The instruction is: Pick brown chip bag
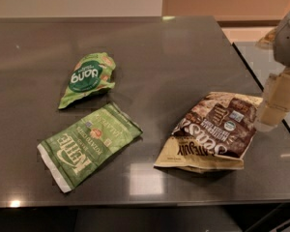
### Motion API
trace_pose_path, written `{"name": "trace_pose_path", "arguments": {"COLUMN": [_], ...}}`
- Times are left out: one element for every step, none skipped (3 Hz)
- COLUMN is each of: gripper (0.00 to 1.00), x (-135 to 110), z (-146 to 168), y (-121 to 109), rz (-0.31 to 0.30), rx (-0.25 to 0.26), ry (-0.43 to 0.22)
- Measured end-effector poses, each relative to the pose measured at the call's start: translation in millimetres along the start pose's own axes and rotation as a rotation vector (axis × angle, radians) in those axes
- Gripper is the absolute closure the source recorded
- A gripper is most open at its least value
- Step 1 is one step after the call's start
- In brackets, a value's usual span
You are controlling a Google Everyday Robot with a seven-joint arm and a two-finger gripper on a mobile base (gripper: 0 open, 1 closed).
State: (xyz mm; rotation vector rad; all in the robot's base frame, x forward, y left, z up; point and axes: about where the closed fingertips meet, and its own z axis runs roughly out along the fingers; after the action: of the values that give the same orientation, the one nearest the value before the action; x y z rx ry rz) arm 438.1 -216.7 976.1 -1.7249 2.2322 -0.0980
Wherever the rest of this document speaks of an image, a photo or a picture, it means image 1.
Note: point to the green Kettle chip bag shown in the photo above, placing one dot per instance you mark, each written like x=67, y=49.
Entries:
x=76, y=152

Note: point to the brown Late July chip bag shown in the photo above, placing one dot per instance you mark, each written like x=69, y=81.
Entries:
x=213, y=136

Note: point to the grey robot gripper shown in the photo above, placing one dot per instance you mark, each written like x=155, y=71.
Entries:
x=289, y=43

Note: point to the green Dang chip bag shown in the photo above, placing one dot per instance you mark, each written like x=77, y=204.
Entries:
x=91, y=75

